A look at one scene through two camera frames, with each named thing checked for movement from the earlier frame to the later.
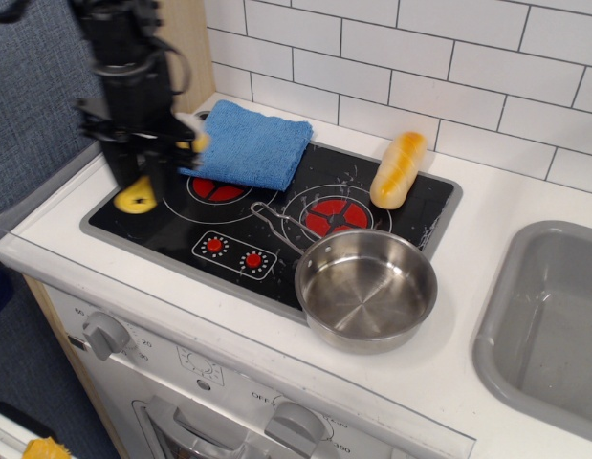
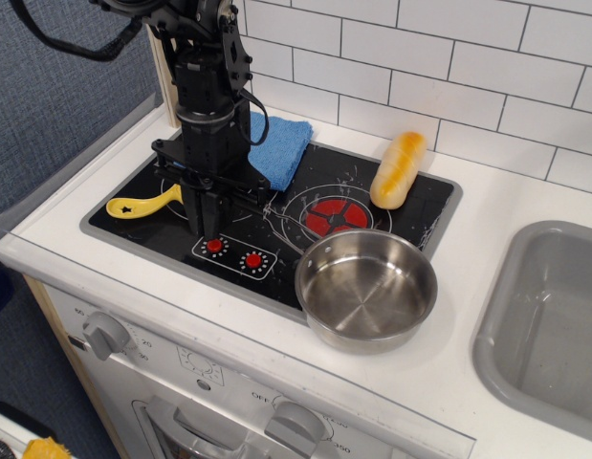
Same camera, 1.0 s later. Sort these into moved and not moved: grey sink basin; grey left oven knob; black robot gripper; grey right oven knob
Moved: black robot gripper
Not moved: grey sink basin; grey left oven knob; grey right oven knob
